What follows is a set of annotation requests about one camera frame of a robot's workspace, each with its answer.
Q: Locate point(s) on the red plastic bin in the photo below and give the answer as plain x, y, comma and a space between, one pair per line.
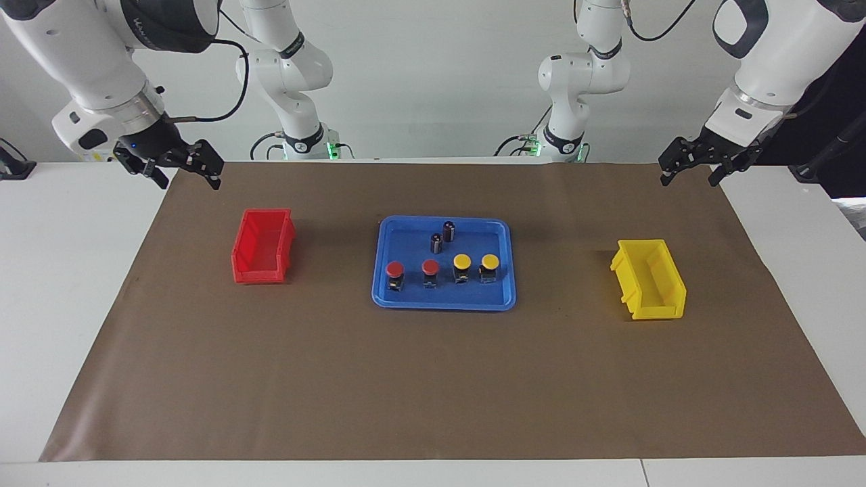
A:
260, 247

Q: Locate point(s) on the brown table mat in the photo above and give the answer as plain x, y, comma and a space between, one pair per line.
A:
433, 385

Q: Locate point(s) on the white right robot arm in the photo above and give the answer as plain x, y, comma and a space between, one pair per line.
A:
67, 47

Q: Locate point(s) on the yellow push button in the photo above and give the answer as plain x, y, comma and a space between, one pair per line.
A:
490, 261
462, 261

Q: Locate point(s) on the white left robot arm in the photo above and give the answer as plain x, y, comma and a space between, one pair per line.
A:
778, 61

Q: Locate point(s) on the black cylindrical capacitor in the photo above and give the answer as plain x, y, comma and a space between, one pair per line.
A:
436, 243
448, 231

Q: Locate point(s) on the grey glossy sheet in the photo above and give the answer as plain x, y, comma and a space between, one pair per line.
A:
854, 216

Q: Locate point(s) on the black backdrop panel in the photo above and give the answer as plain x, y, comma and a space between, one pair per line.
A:
846, 108

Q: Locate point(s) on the black clamp mount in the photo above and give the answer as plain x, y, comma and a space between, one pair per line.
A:
13, 169

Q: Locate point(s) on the red push button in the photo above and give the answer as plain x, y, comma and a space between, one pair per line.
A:
430, 267
395, 270

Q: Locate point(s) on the yellow plastic bin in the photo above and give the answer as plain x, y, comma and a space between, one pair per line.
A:
653, 284

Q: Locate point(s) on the white wall power outlet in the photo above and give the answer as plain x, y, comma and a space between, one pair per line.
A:
98, 158

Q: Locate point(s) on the blue plastic tray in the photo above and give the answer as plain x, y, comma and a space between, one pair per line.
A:
473, 297

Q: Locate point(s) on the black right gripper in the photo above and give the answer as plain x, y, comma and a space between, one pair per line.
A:
152, 143

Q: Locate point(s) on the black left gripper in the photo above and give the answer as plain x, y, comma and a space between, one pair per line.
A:
717, 150

